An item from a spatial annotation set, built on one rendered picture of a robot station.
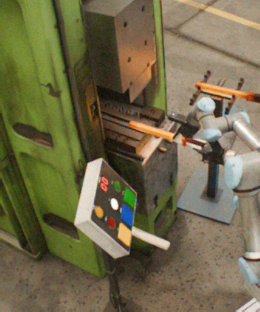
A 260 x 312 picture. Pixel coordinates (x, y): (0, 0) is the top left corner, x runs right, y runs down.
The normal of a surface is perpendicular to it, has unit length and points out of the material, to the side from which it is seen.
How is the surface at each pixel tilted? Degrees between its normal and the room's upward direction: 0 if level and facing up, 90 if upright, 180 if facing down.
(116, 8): 0
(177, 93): 0
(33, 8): 89
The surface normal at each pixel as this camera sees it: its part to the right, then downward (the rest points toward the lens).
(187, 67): -0.08, -0.72
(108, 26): -0.51, 0.62
